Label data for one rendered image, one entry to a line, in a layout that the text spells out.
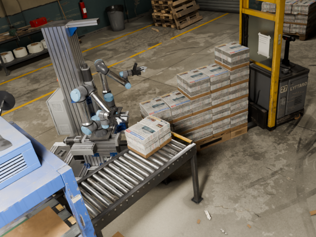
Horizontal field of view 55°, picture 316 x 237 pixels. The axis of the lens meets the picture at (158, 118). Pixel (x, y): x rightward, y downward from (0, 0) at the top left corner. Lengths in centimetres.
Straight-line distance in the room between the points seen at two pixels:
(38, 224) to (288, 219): 241
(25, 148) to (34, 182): 20
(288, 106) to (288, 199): 153
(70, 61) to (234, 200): 236
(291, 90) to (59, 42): 311
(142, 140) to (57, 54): 127
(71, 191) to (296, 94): 357
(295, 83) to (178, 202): 232
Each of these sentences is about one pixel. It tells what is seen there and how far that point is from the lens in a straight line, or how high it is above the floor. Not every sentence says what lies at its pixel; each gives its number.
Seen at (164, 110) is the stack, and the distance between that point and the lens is 372.
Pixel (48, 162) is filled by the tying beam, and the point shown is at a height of 155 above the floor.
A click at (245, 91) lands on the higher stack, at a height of 69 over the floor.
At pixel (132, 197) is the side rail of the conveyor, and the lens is 275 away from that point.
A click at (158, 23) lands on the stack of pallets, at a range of 1042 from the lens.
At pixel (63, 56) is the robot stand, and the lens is 335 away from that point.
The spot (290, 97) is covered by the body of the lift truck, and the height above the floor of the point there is 46.
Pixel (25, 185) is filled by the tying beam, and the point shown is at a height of 155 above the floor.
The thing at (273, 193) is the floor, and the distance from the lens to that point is 379.
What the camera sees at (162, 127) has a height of 102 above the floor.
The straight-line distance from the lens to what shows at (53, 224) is 273.
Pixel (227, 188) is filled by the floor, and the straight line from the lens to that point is 379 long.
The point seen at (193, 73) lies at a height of 107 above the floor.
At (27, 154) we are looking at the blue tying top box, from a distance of 198.
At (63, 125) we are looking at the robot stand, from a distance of 374.
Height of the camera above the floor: 270
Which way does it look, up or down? 32 degrees down
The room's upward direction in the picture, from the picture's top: 9 degrees counter-clockwise
